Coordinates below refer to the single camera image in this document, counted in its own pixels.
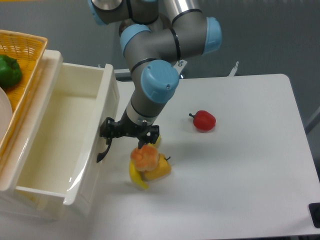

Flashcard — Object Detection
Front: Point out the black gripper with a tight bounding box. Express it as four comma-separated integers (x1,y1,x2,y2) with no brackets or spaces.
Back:
99,111,160,149

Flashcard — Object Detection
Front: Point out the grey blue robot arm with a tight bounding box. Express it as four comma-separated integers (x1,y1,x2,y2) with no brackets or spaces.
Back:
88,0,222,147

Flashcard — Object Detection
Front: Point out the white drawer cabinet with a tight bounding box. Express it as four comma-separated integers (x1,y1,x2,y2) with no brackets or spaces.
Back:
0,50,64,218

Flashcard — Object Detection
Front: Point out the orange toy bread bun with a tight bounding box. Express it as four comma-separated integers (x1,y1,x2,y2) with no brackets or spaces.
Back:
130,145,159,172

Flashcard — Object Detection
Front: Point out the yellow toy banana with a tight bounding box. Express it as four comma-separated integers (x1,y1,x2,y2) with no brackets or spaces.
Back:
129,136,161,190

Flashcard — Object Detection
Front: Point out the yellow toy bell pepper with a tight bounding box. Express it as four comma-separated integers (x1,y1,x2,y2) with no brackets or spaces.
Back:
144,153,172,181

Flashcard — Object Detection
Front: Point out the red toy bell pepper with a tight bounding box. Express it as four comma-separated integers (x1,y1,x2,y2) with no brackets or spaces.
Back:
189,110,217,132

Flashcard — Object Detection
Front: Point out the white plate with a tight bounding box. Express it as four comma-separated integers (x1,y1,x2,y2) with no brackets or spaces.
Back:
0,88,13,140

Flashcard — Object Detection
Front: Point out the green toy bell pepper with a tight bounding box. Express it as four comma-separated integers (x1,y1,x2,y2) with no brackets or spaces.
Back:
0,54,23,89

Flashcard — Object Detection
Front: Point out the yellow wicker basket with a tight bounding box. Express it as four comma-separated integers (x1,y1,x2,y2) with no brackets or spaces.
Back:
0,29,49,158

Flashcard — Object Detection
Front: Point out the black corner device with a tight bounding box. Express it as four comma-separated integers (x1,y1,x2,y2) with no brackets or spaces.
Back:
308,202,320,229

